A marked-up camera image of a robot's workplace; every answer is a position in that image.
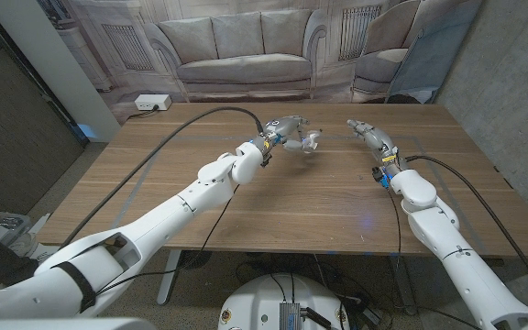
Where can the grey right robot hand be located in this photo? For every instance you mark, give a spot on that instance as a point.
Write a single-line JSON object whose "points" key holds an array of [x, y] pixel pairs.
{"points": [[378, 139]]}

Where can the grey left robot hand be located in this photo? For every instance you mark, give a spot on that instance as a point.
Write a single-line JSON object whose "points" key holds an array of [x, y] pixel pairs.
{"points": [[282, 127]]}

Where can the clear tape roll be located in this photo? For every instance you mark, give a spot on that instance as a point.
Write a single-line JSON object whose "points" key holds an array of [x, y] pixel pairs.
{"points": [[313, 139]]}

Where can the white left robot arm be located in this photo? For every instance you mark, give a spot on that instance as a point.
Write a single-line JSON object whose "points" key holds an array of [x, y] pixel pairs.
{"points": [[154, 224]]}

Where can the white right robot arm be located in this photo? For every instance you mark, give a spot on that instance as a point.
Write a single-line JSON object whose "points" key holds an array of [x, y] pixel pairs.
{"points": [[456, 256]]}

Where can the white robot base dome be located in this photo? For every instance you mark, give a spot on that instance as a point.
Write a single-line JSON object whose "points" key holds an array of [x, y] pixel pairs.
{"points": [[268, 298]]}

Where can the printed living room backdrop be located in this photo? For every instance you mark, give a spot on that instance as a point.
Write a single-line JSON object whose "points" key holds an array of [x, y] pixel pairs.
{"points": [[245, 46]]}

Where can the white power strip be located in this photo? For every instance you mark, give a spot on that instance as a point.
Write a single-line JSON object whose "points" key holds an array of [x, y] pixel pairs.
{"points": [[151, 102]]}

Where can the grey metal table leg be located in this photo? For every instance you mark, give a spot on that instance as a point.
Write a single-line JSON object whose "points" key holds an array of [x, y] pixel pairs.
{"points": [[170, 275], [403, 284]]}

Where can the black round floor disc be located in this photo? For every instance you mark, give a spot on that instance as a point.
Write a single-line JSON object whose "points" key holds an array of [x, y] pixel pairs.
{"points": [[195, 259]]}

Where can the silver module on base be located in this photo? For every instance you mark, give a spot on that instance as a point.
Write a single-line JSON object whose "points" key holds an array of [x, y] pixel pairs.
{"points": [[290, 317]]}

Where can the floor clutter pile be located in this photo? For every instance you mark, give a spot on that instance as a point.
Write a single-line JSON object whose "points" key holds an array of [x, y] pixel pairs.
{"points": [[7, 229]]}

